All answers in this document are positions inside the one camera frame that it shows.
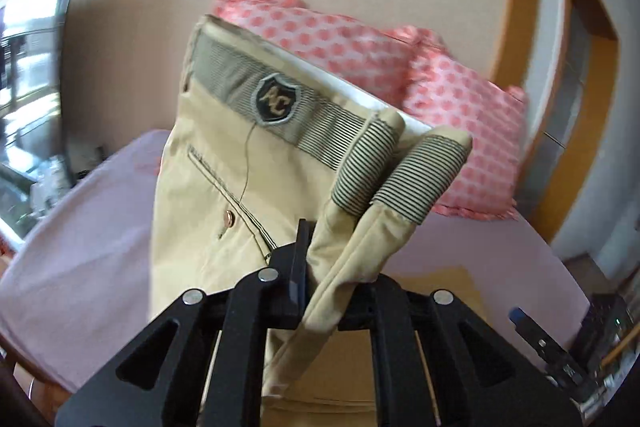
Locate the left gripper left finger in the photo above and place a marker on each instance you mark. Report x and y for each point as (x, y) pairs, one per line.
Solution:
(200, 362)

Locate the large pink polka-dot pillow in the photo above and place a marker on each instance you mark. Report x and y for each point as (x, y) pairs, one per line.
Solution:
(371, 59)

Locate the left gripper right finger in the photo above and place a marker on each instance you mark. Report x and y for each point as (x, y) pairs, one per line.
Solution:
(442, 365)

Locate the wooden door frame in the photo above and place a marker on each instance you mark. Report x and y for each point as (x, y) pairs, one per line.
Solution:
(564, 54)

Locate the khaki tan pants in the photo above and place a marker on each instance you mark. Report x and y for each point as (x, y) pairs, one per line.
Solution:
(257, 146)

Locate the lavender bed sheet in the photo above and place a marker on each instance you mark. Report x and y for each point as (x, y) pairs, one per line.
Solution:
(78, 290)

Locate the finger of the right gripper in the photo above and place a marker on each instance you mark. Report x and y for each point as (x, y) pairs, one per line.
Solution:
(519, 318)

